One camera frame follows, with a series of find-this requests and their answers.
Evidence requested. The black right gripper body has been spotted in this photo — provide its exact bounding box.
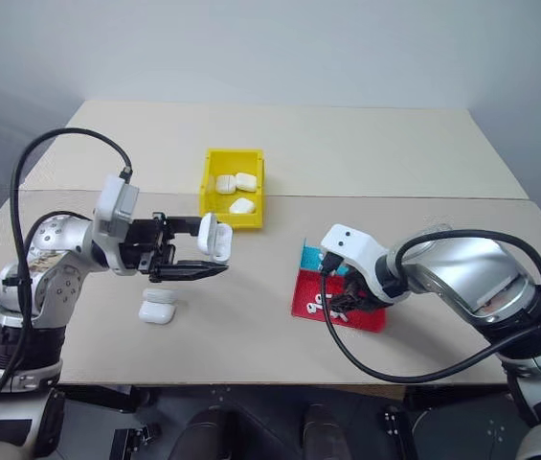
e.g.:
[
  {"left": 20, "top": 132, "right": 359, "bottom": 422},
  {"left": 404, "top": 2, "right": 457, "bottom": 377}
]
[{"left": 344, "top": 266, "right": 380, "bottom": 311}]

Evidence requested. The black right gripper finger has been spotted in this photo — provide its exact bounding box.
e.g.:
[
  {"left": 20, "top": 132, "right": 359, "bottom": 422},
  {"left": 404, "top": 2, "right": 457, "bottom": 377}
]
[{"left": 328, "top": 281, "right": 363, "bottom": 313}]

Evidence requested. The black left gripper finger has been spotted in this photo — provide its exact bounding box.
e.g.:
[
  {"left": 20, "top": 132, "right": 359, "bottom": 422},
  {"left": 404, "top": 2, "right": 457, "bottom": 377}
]
[
  {"left": 169, "top": 216, "right": 204, "bottom": 238},
  {"left": 148, "top": 260, "right": 231, "bottom": 286}
]

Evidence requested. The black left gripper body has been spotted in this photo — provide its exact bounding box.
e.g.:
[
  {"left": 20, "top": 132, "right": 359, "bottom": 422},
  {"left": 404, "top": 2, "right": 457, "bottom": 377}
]
[{"left": 118, "top": 211, "right": 179, "bottom": 285}]

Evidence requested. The white earbud case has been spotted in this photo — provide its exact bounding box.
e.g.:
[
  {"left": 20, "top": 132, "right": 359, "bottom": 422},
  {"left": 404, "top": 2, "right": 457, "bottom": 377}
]
[
  {"left": 137, "top": 299, "right": 177, "bottom": 325},
  {"left": 228, "top": 196, "right": 258, "bottom": 216},
  {"left": 195, "top": 212, "right": 236, "bottom": 265},
  {"left": 214, "top": 174, "right": 237, "bottom": 196},
  {"left": 234, "top": 172, "right": 259, "bottom": 195}
]

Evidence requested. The closed white earbud case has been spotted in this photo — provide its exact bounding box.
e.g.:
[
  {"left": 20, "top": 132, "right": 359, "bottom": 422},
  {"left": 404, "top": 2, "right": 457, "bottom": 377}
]
[
  {"left": 137, "top": 299, "right": 177, "bottom": 325},
  {"left": 214, "top": 174, "right": 237, "bottom": 196},
  {"left": 234, "top": 172, "right": 259, "bottom": 195},
  {"left": 228, "top": 196, "right": 258, "bottom": 216}
]

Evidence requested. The yellow plastic bin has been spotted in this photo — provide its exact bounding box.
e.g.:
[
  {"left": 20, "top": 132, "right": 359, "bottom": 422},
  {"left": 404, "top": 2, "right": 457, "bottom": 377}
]
[{"left": 197, "top": 148, "right": 268, "bottom": 232}]

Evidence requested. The red plastic tray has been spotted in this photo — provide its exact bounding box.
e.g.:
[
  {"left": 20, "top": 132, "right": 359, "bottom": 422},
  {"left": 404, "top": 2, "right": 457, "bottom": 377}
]
[{"left": 290, "top": 266, "right": 388, "bottom": 334}]

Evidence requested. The teal plastic tray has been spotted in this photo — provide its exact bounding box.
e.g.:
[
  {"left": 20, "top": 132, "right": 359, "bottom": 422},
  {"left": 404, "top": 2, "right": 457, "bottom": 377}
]
[{"left": 299, "top": 237, "right": 353, "bottom": 278}]

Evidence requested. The dark rounded shape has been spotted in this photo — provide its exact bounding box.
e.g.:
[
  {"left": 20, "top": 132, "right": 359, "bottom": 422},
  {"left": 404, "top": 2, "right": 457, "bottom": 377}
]
[
  {"left": 168, "top": 403, "right": 262, "bottom": 460},
  {"left": 300, "top": 402, "right": 353, "bottom": 460}
]

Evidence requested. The black round disc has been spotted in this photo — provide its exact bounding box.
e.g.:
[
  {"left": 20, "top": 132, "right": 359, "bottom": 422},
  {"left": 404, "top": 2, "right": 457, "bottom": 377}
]
[{"left": 410, "top": 396, "right": 526, "bottom": 460}]

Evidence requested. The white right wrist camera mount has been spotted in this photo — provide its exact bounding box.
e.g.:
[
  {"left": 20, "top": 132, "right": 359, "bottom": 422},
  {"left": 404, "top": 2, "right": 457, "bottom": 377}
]
[{"left": 319, "top": 222, "right": 413, "bottom": 307}]

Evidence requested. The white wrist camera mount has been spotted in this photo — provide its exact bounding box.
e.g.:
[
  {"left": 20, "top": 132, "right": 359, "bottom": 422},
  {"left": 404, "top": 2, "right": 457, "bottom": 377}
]
[
  {"left": 319, "top": 222, "right": 413, "bottom": 307},
  {"left": 92, "top": 173, "right": 142, "bottom": 277}
]

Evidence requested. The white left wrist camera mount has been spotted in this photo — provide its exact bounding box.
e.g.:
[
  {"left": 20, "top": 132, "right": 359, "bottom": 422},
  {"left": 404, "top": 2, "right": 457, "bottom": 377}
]
[{"left": 92, "top": 173, "right": 142, "bottom": 277}]

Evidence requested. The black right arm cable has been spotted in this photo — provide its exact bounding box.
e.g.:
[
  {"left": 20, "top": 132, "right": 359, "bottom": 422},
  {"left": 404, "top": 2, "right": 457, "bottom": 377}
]
[{"left": 319, "top": 229, "right": 541, "bottom": 385}]

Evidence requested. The black metal bracket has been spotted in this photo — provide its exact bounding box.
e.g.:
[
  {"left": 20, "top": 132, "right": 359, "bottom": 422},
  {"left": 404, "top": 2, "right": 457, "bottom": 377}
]
[
  {"left": 110, "top": 423, "right": 162, "bottom": 460},
  {"left": 381, "top": 403, "right": 404, "bottom": 438}
]

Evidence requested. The black frame under table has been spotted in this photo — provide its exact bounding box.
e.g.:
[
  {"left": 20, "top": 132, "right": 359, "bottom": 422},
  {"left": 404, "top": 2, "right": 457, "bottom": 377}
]
[{"left": 57, "top": 384, "right": 152, "bottom": 414}]

